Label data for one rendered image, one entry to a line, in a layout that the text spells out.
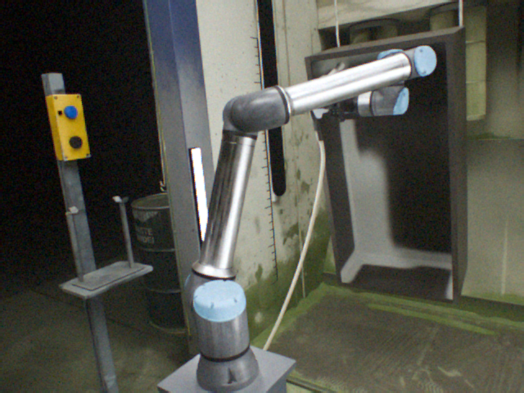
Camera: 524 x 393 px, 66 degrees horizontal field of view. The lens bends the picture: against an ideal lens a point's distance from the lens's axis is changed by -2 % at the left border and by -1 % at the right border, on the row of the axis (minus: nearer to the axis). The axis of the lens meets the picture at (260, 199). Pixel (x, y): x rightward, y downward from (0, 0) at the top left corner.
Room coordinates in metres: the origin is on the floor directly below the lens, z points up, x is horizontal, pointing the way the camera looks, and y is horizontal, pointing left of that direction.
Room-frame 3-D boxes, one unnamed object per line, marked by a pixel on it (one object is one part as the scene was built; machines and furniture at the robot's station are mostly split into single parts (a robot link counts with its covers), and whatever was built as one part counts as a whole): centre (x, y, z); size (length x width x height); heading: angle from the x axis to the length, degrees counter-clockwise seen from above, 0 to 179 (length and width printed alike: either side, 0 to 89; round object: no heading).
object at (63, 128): (1.68, 0.75, 1.42); 0.12 x 0.06 x 0.26; 144
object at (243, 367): (1.11, 0.15, 0.69); 0.19 x 0.19 x 0.10
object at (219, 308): (1.12, 0.15, 0.83); 0.17 x 0.15 x 0.18; 18
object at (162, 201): (2.82, 0.62, 0.86); 0.54 x 0.54 x 0.01
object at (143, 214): (2.82, 0.62, 0.44); 0.59 x 0.58 x 0.89; 34
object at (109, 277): (1.62, 0.67, 0.95); 0.26 x 0.15 x 0.32; 144
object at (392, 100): (1.50, -0.50, 1.41); 0.12 x 0.09 x 0.10; 58
